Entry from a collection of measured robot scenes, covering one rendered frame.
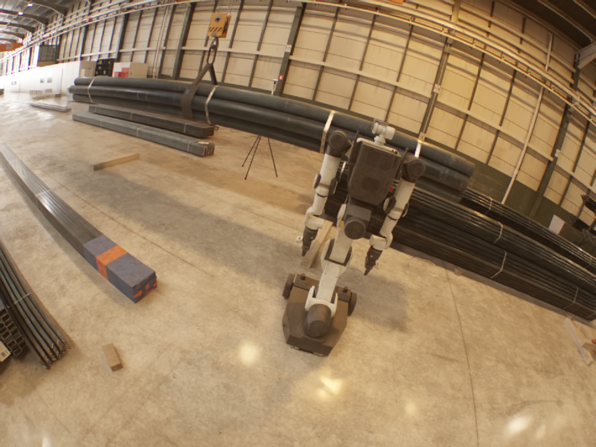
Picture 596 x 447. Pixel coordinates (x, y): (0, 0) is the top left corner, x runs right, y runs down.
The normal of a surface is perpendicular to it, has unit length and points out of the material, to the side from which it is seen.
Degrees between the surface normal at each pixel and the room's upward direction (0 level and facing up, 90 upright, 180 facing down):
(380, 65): 90
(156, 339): 0
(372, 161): 90
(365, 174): 105
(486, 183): 90
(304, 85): 90
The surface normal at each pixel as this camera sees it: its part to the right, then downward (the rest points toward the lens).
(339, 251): -0.18, 0.35
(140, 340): 0.24, -0.86
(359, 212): 0.03, -0.33
